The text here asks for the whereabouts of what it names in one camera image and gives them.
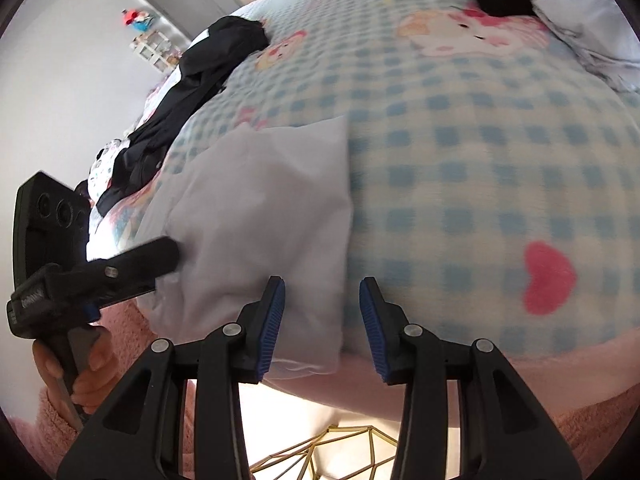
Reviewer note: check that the white shirt with navy trim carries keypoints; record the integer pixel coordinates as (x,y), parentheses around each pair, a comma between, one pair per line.
(260,200)

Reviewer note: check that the pale lilac folded shirt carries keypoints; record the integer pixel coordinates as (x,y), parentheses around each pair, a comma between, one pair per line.
(590,25)

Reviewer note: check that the person's left hand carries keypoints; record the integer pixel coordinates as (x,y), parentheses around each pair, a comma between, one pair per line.
(95,360)

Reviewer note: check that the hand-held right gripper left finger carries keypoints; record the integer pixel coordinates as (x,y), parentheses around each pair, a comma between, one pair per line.
(272,327)

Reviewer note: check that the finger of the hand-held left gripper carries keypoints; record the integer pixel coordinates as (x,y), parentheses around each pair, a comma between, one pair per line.
(145,260)
(91,312)

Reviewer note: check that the pink fluffy robe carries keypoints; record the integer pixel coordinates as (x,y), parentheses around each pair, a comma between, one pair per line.
(127,325)

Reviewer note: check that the white shelf rack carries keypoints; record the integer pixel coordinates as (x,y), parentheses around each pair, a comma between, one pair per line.
(155,47)

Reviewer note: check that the white cartoon printed garment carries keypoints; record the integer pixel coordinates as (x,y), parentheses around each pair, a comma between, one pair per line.
(105,160)

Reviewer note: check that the black jacket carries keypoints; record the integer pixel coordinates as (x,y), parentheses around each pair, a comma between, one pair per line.
(200,75)

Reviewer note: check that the person's left forearm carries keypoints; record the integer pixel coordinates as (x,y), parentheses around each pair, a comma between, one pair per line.
(30,425)

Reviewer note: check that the blue checkered cartoon blanket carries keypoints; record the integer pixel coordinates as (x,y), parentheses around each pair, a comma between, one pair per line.
(450,160)

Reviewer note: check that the red and blue wall plush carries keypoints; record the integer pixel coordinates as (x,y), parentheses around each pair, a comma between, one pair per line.
(137,17)

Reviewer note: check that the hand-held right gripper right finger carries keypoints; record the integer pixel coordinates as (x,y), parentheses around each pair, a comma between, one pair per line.
(372,330)

